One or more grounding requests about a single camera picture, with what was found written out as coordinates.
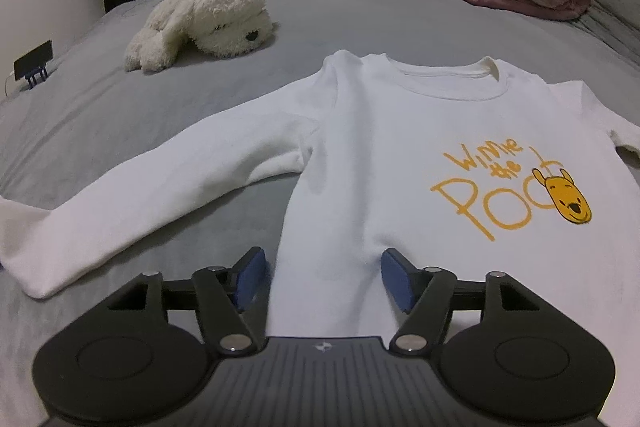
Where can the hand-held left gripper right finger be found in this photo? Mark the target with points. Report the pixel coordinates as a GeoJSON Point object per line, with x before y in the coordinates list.
{"type": "Point", "coordinates": [395, 279]}

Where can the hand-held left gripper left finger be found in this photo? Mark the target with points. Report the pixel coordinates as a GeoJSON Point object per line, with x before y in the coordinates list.
{"type": "Point", "coordinates": [250, 279]}

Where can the white printed sweatshirt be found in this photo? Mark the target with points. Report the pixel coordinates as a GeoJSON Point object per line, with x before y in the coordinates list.
{"type": "Point", "coordinates": [400, 157]}

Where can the grey bed blanket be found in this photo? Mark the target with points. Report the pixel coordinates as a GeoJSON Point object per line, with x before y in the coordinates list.
{"type": "Point", "coordinates": [100, 132]}

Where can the white plush dog toy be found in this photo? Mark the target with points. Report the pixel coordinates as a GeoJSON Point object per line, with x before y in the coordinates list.
{"type": "Point", "coordinates": [220, 12]}

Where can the blue phone stand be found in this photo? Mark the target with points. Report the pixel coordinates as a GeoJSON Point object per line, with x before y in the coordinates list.
{"type": "Point", "coordinates": [36, 79]}

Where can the black smartphone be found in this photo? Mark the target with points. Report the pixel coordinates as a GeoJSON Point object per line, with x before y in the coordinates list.
{"type": "Point", "coordinates": [32, 59]}

